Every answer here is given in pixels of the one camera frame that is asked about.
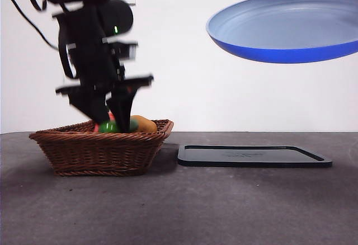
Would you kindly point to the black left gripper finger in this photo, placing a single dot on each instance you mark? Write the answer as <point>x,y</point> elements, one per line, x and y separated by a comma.
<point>89,103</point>
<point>124,108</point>

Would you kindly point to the long green pepper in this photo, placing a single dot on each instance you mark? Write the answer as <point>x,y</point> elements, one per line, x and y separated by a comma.
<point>107,127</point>

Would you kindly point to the blue plate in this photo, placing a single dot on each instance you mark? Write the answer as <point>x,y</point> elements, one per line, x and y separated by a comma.
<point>282,32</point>

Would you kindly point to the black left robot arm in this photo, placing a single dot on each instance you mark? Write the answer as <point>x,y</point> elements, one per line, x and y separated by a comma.
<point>84,27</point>

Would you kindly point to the tan toy potato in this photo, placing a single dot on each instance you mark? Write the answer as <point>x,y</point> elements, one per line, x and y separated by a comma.
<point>145,124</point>

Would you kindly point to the brown wicker basket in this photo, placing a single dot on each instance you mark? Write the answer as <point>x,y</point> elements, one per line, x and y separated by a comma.
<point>98,152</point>

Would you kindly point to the black rectangular tray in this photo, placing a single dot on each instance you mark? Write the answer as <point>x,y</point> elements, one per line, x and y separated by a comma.
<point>251,157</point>

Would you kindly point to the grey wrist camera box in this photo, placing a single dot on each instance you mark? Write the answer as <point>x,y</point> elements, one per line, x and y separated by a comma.
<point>123,50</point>

